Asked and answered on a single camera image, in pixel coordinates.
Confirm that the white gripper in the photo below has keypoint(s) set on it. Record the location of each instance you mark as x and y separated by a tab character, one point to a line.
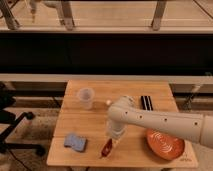
115	130

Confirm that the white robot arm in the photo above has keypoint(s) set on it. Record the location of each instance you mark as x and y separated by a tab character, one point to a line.
195	128

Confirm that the translucent ceramic cup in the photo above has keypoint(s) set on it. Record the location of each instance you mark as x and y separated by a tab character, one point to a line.
85	97

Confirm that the wooden table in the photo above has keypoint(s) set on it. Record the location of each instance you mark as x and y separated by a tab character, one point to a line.
132	151

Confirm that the white bottle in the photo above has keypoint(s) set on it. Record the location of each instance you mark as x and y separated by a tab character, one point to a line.
108	102

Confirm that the blue sponge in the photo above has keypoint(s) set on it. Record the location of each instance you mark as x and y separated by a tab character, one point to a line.
75	142

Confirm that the orange plate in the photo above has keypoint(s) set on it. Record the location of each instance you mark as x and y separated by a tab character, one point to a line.
165	146

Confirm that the black office chair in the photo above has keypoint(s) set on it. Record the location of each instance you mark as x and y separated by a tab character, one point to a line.
6	117

